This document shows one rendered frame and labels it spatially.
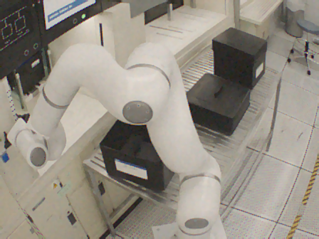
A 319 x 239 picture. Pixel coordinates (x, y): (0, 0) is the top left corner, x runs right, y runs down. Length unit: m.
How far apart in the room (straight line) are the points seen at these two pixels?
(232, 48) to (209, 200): 1.18
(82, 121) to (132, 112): 1.03
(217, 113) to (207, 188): 0.78
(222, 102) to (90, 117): 0.63
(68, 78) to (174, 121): 0.25
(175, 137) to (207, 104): 0.94
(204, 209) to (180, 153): 0.18
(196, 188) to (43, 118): 0.44
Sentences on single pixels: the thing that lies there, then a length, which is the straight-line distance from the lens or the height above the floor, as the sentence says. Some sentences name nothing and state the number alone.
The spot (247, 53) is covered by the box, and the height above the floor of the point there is 1.01.
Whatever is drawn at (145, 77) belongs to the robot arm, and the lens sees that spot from 0.64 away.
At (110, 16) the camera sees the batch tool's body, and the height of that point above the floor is 1.37.
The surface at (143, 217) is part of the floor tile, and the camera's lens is 2.29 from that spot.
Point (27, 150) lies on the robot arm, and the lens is 0.93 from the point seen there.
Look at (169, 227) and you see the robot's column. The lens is 1.33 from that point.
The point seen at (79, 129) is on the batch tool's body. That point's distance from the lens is 1.61.
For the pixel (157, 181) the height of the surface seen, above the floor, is 0.82.
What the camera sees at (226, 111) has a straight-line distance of 1.66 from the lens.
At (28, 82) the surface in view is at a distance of 1.90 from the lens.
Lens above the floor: 1.89
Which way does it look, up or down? 40 degrees down
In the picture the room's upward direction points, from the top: 4 degrees counter-clockwise
